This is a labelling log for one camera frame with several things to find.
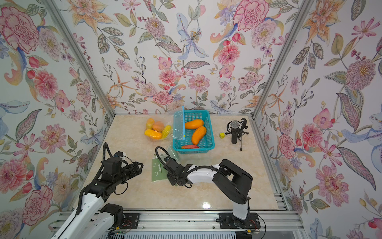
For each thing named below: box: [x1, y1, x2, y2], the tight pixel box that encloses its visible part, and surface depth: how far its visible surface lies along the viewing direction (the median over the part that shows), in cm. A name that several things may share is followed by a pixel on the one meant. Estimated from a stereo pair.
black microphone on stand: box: [224, 117, 250, 151], surface depth 94 cm
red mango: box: [181, 144, 200, 149], surface depth 100 cm
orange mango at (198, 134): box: [191, 125, 207, 146], surface depth 106 cm
